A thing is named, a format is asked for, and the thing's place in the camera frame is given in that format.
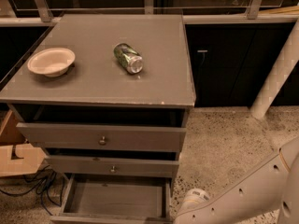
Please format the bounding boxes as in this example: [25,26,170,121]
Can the grey bottom drawer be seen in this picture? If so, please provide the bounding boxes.
[50,175,172,224]

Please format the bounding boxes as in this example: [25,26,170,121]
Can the grey drawer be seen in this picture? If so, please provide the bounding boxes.
[18,105,185,152]
[46,148,178,178]
[50,175,172,224]

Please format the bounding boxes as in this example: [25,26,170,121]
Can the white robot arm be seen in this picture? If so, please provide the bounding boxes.
[174,138,299,224]

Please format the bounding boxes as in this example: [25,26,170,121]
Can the grey drawer cabinet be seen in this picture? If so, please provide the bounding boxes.
[0,14,197,198]

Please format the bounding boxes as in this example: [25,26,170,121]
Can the grey middle drawer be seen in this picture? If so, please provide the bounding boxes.
[46,148,178,178]

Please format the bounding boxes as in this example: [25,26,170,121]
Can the grey top drawer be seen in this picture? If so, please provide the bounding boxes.
[18,105,185,152]

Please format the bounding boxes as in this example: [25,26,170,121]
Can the green soda can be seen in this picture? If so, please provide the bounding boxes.
[113,43,144,75]

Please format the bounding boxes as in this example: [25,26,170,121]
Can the white paper bowl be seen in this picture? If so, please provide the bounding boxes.
[27,48,76,77]

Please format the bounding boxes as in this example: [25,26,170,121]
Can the white diagonal pillar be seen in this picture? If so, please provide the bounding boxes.
[249,21,299,119]

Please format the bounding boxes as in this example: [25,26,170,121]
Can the black low wall cabinet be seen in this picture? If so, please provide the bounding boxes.
[186,22,294,107]

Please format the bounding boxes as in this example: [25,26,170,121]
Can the blue black floor cables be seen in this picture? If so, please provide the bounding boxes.
[0,165,66,217]

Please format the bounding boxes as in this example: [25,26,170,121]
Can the metal window railing frame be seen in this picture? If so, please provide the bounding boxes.
[0,0,299,27]

